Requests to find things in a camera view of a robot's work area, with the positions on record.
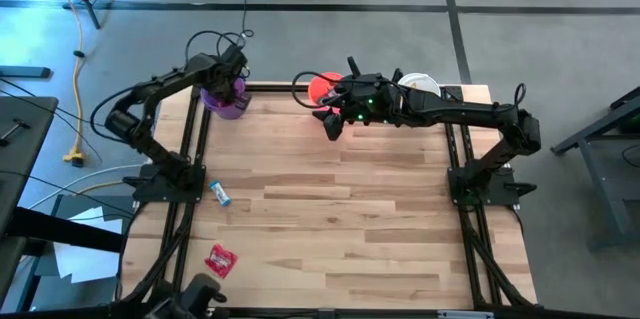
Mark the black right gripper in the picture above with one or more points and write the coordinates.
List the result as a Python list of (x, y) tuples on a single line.
[(372, 101)]

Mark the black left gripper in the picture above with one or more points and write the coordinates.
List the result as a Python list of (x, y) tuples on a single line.
[(222, 71)]

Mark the red Skittles candy packet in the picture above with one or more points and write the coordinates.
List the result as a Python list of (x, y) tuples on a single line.
[(220, 261)]

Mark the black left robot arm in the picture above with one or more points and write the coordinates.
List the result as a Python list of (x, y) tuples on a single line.
[(150, 89)]

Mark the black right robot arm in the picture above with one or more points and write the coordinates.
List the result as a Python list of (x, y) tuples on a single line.
[(465, 109)]

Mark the blue silver candy bar packet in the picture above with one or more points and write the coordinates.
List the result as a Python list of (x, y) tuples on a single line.
[(220, 193)]

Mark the purple plastic bucket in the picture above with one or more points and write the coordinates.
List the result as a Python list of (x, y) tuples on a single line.
[(227, 111)]

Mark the orange pumpkin bucket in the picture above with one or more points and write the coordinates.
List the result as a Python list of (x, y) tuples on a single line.
[(320, 89)]

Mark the black table edge clamp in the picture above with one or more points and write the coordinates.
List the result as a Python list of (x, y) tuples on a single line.
[(397, 75)]

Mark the white plastic bucket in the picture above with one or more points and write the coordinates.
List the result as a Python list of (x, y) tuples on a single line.
[(420, 81)]

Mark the black flat bar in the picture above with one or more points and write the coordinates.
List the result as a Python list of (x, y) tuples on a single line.
[(25, 72)]

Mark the white paper sheets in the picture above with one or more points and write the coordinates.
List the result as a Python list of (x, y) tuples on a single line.
[(85, 259)]

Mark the dark grey side table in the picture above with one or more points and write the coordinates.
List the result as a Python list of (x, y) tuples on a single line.
[(25, 169)]

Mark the dark metal table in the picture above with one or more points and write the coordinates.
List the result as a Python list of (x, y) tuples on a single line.
[(600, 129)]

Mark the black aluminium table frame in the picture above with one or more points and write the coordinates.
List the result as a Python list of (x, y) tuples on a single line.
[(275, 87)]

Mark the silver metal bracket plate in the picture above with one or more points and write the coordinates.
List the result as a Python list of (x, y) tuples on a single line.
[(465, 315)]

